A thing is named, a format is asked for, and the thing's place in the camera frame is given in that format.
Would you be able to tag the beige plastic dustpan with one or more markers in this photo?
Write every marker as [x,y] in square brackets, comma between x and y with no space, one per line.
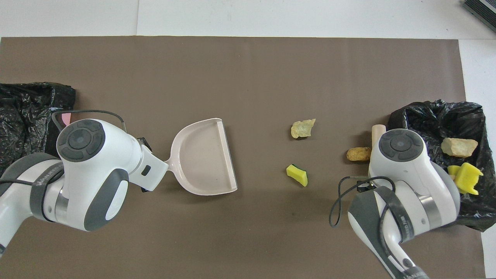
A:
[205,162]

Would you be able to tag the beige brush with black bristles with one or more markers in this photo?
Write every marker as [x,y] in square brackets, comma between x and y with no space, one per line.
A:
[377,135]

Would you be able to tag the yellow sponge piece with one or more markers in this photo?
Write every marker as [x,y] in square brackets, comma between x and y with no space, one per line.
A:
[452,170]
[469,177]

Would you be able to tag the brown table mat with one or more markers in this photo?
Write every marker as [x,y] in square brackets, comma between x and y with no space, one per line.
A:
[252,77]

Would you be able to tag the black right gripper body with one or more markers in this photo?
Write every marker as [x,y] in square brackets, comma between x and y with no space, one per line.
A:
[364,188]

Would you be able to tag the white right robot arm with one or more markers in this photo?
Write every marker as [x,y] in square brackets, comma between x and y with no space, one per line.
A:
[403,166]

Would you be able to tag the black bagged pink bin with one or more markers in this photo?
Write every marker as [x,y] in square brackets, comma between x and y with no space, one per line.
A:
[23,112]

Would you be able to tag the black bagged tall bin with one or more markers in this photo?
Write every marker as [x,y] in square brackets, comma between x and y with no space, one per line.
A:
[472,213]

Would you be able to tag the orange-brown foam nugget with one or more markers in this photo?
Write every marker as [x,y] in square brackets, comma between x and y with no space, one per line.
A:
[358,154]

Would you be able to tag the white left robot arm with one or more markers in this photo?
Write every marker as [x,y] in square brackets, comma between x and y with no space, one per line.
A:
[89,170]

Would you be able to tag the yellow sponge with green pad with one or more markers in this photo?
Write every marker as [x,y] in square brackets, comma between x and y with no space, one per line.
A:
[297,175]

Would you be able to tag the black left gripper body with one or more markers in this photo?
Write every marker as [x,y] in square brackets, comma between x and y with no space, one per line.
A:
[145,144]

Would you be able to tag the blocky pale foam chunk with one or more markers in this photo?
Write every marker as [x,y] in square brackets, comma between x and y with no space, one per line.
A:
[459,147]

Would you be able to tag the grey ribbed device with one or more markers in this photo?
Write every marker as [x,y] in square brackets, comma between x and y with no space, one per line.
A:
[484,9]

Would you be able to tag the jagged pale foam chunk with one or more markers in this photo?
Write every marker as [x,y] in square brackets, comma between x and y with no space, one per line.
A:
[302,129]

